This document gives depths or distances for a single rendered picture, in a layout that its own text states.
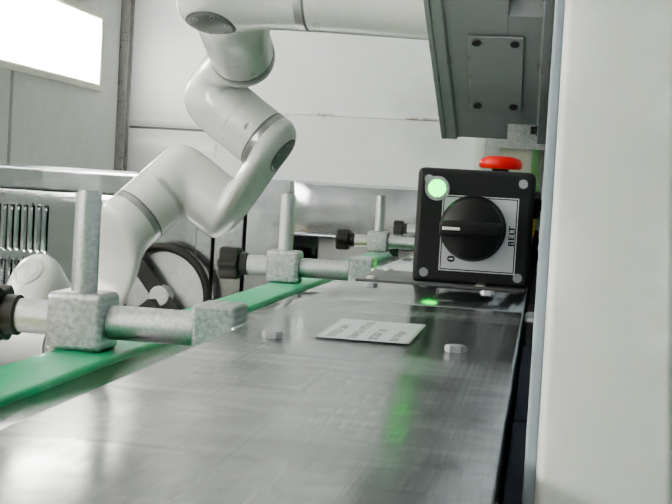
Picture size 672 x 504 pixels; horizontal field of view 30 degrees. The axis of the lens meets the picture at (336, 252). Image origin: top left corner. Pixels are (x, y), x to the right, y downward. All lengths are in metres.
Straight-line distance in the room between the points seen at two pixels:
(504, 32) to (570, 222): 0.96
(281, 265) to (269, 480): 0.75
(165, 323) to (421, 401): 0.21
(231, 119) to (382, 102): 3.59
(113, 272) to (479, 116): 0.59
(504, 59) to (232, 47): 0.38
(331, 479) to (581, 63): 0.15
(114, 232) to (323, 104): 3.64
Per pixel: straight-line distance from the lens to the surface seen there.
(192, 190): 1.71
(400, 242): 1.61
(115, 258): 1.72
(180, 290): 2.55
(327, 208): 2.49
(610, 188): 0.34
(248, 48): 1.55
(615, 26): 0.37
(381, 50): 5.28
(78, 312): 0.58
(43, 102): 5.16
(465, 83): 1.36
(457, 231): 0.83
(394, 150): 5.24
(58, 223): 2.66
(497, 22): 1.27
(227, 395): 0.37
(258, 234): 2.51
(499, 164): 1.16
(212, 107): 1.70
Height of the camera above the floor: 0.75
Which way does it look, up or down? 9 degrees up
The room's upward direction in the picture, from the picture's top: 86 degrees counter-clockwise
